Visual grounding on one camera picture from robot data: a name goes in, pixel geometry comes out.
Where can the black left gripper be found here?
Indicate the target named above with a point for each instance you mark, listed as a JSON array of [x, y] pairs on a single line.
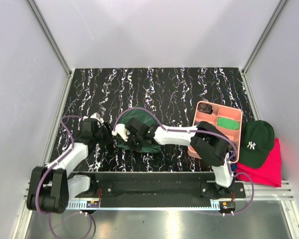
[[108, 134]]

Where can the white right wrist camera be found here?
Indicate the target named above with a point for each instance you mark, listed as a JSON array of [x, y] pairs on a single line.
[[120, 130]]

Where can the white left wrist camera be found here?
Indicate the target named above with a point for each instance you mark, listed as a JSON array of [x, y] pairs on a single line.
[[94, 116]]

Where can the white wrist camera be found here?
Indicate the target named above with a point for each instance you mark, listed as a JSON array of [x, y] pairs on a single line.
[[120, 130], [94, 116]]

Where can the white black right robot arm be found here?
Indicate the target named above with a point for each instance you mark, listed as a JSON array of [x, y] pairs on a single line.
[[168, 135]]

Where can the bright green rolled cloth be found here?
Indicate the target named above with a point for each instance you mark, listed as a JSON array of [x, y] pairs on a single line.
[[228, 123]]

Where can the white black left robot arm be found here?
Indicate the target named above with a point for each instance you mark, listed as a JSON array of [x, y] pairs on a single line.
[[50, 189]]

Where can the dark green cloth napkin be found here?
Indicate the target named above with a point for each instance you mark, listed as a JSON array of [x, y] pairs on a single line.
[[142, 115]]

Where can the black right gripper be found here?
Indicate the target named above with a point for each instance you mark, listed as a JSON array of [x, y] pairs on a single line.
[[130, 135]]

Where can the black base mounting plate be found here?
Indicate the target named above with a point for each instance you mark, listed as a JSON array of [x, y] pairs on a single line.
[[184, 191]]

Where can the dark paisley rolled tie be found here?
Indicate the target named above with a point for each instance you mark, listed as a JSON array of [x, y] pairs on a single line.
[[205, 108]]

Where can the red folded cloth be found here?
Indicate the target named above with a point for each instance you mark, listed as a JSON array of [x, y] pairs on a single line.
[[270, 173]]

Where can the pink divided organizer box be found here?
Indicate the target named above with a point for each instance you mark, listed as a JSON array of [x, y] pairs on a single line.
[[212, 149]]

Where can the dark green baseball cap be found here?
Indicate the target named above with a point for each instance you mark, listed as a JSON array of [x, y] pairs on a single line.
[[257, 141]]

